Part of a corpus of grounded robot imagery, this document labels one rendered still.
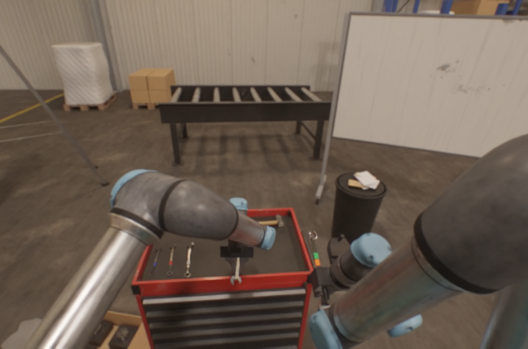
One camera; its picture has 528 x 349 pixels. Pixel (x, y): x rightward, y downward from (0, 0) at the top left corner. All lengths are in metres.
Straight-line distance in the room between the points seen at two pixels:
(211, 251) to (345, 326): 0.93
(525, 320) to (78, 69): 7.38
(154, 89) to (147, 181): 6.45
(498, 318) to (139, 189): 0.61
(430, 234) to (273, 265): 1.03
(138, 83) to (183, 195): 6.58
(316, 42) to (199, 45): 3.38
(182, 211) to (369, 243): 0.39
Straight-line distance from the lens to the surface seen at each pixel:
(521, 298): 0.47
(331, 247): 0.77
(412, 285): 0.37
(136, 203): 0.61
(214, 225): 0.58
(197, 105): 3.92
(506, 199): 0.29
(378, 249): 0.64
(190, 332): 1.43
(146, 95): 7.11
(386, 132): 3.19
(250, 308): 1.29
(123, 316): 2.12
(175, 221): 0.57
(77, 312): 0.60
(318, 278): 0.76
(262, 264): 1.29
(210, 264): 1.30
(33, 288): 2.90
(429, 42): 3.07
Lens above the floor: 1.84
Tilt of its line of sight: 28 degrees down
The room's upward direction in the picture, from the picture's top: 2 degrees clockwise
